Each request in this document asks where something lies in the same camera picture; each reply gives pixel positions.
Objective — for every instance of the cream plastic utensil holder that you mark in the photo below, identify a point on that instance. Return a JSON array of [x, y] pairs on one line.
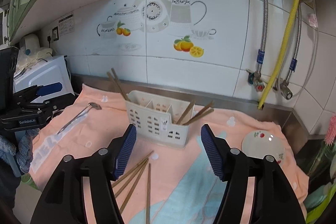
[[157, 121]]

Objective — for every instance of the metal spoon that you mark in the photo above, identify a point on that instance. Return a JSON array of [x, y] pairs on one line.
[[95, 106]]

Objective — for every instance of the green plastic dish rack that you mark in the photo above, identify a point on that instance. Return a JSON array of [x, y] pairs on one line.
[[323, 205]]

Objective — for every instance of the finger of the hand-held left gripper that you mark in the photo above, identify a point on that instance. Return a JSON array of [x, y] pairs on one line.
[[51, 88], [57, 102]]

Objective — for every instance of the white kitchen appliance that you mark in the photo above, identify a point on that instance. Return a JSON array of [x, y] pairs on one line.
[[34, 44]]

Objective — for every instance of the red label tag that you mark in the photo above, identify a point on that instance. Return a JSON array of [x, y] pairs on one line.
[[312, 20]]

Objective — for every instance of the metal water valve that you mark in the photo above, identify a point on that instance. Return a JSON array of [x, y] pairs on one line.
[[284, 90]]

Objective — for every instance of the white floral ceramic plate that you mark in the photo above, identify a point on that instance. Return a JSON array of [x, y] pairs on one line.
[[262, 148]]

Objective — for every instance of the green glass jar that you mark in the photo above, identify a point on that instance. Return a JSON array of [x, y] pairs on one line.
[[320, 158]]

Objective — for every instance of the wall power socket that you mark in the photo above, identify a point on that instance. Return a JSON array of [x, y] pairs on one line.
[[55, 33]]

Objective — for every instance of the peach printed towel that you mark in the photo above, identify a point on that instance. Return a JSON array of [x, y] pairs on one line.
[[183, 187]]

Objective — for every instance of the white wall sticker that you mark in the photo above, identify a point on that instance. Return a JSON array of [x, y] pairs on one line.
[[66, 24]]

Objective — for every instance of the white microwave oven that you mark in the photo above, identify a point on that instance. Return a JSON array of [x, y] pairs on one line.
[[50, 71]]

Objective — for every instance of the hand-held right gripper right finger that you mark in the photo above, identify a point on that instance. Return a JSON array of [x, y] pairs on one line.
[[212, 153]]

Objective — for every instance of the pink bottle brush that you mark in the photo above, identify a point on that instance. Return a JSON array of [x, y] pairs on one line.
[[331, 129]]

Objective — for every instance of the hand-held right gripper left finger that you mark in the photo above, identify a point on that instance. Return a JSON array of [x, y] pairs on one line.
[[126, 153]]

